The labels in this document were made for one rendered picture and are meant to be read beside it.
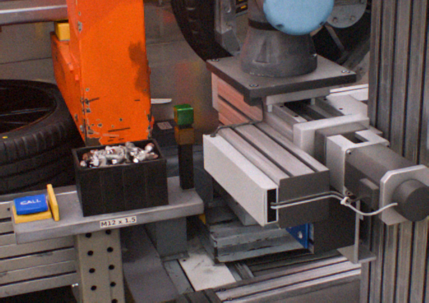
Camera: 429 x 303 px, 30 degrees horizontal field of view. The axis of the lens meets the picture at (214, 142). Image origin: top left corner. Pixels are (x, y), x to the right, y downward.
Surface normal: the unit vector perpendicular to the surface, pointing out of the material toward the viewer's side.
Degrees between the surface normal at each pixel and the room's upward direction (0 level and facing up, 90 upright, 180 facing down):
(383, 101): 90
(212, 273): 0
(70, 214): 0
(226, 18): 90
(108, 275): 90
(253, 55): 73
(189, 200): 0
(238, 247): 90
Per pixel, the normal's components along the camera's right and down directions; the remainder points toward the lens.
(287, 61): 0.17, 0.06
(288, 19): 0.12, 0.48
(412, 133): -0.93, 0.16
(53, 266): 0.30, 0.34
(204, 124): -0.03, -0.93
